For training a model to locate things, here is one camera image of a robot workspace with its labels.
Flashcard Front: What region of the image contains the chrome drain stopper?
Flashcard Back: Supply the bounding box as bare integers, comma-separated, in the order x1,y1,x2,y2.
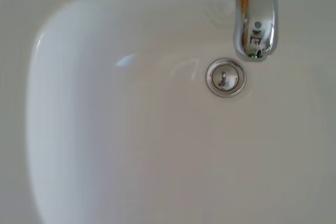
205,57,247,100

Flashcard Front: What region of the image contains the white sink countertop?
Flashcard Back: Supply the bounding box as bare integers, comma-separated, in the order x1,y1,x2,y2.
0,0,336,224

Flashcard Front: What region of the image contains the chrome faucet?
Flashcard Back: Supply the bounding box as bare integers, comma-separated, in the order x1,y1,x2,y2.
186,0,299,63

